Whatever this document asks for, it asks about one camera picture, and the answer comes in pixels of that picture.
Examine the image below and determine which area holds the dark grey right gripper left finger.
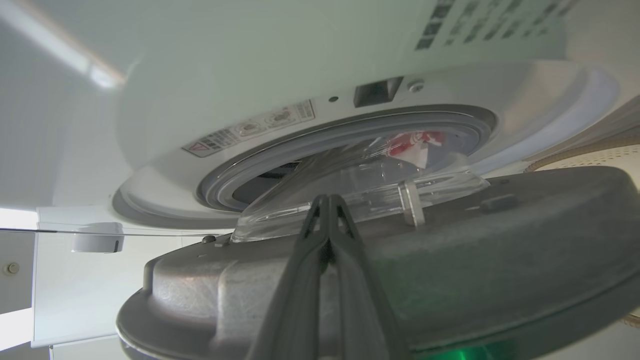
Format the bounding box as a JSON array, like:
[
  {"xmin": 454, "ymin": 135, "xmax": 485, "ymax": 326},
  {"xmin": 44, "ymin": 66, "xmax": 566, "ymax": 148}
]
[{"xmin": 259, "ymin": 194, "xmax": 330, "ymax": 360}]

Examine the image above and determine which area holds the white front-load washing machine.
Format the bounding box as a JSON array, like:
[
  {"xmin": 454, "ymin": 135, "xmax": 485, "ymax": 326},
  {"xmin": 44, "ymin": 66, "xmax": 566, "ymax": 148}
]
[{"xmin": 112, "ymin": 0, "xmax": 640, "ymax": 232}]

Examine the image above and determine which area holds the cream perforated laundry basket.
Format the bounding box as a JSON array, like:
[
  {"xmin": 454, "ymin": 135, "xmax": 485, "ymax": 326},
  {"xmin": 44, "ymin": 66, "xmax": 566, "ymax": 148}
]
[{"xmin": 523, "ymin": 137, "xmax": 640, "ymax": 174}]

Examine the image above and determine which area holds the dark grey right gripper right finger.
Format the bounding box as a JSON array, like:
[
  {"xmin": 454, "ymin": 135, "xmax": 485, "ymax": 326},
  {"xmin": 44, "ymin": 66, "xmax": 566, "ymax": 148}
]
[{"xmin": 322, "ymin": 194, "xmax": 412, "ymax": 360}]

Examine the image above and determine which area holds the round grey glass washer door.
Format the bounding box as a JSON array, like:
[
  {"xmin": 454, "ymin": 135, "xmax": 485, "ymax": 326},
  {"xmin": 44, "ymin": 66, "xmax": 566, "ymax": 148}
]
[{"xmin": 116, "ymin": 137, "xmax": 640, "ymax": 360}]

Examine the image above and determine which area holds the red basketball shorts white trim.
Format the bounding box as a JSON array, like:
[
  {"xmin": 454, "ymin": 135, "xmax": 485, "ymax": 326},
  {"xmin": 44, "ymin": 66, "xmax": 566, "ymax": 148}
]
[{"xmin": 386, "ymin": 131, "xmax": 447, "ymax": 169}]

